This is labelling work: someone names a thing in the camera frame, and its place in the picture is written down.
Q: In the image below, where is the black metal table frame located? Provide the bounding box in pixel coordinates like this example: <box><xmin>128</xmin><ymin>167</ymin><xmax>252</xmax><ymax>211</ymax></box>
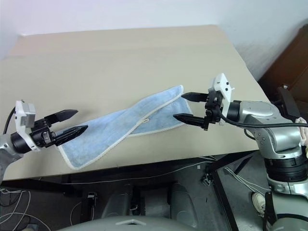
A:
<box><xmin>0</xmin><ymin>154</ymin><xmax>255</xmax><ymax>231</ymax></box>

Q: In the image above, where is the black box device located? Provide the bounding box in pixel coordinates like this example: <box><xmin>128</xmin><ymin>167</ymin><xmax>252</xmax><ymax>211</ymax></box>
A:
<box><xmin>276</xmin><ymin>86</ymin><xmax>302</xmax><ymax>122</ymax></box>

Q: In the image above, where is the white shoe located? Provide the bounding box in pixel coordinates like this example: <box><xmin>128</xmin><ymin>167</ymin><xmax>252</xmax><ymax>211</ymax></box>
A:
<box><xmin>251</xmin><ymin>192</ymin><xmax>267</xmax><ymax>214</ymax></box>

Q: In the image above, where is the light blue white-trimmed towel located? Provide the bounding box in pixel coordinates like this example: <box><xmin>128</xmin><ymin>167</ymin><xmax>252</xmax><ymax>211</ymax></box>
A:
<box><xmin>57</xmin><ymin>84</ymin><xmax>193</xmax><ymax>172</ymax></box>

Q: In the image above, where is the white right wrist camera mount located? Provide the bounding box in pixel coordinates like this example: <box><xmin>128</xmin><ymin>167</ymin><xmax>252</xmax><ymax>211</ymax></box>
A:
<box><xmin>207</xmin><ymin>73</ymin><xmax>236</xmax><ymax>128</ymax></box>

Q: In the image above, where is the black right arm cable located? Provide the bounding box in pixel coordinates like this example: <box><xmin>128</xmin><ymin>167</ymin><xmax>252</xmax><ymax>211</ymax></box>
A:
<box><xmin>218</xmin><ymin>113</ymin><xmax>299</xmax><ymax>141</ymax></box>

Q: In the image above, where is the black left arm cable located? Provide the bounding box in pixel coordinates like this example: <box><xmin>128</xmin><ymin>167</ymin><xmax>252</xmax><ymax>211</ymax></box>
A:
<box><xmin>1</xmin><ymin>107</ymin><xmax>18</xmax><ymax>135</ymax></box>

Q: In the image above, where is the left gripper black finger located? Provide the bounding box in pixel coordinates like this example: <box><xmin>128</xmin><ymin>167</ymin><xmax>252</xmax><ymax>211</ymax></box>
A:
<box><xmin>44</xmin><ymin>109</ymin><xmax>79</xmax><ymax>127</ymax></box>
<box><xmin>52</xmin><ymin>125</ymin><xmax>89</xmax><ymax>146</ymax></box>

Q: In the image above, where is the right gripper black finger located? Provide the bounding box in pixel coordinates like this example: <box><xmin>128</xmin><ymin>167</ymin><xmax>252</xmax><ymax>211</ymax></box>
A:
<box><xmin>181</xmin><ymin>91</ymin><xmax>209</xmax><ymax>103</ymax></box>
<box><xmin>172</xmin><ymin>114</ymin><xmax>206</xmax><ymax>128</ymax></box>

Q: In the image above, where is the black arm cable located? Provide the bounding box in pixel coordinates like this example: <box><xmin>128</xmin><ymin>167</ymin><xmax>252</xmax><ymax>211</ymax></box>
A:
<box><xmin>1</xmin><ymin>107</ymin><xmax>18</xmax><ymax>135</ymax></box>
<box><xmin>218</xmin><ymin>113</ymin><xmax>299</xmax><ymax>141</ymax></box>

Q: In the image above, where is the thin white cable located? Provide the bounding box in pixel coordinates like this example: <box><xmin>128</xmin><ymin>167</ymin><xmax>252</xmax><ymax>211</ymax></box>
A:
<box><xmin>223</xmin><ymin>167</ymin><xmax>268</xmax><ymax>193</ymax></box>
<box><xmin>0</xmin><ymin>187</ymin><xmax>33</xmax><ymax>231</ymax></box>

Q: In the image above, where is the pale pink crumpled cloth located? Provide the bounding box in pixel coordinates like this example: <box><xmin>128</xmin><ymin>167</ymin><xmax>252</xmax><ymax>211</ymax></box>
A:
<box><xmin>296</xmin><ymin>116</ymin><xmax>308</xmax><ymax>148</ymax></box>

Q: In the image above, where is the brown wooden cabinet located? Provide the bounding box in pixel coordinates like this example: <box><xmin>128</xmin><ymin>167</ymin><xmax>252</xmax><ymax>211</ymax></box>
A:
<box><xmin>257</xmin><ymin>24</ymin><xmax>308</xmax><ymax>110</ymax></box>

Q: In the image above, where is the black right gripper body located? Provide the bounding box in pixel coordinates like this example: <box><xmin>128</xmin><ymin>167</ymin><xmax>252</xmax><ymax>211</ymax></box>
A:
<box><xmin>203</xmin><ymin>89</ymin><xmax>225</xmax><ymax>132</ymax></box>

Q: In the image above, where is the dark grey rounded shape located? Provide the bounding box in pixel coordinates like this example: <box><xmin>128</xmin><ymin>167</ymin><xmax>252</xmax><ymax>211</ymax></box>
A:
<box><xmin>167</xmin><ymin>182</ymin><xmax>202</xmax><ymax>218</ymax></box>
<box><xmin>101</xmin><ymin>184</ymin><xmax>134</xmax><ymax>218</ymax></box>

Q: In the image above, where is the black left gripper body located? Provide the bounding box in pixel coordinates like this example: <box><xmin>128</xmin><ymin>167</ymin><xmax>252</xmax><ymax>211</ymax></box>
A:
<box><xmin>29</xmin><ymin>117</ymin><xmax>60</xmax><ymax>149</ymax></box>

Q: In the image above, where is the grey robot torso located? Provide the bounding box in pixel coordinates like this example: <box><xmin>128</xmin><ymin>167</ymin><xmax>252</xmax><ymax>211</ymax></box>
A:
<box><xmin>56</xmin><ymin>213</ymin><xmax>200</xmax><ymax>231</ymax></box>

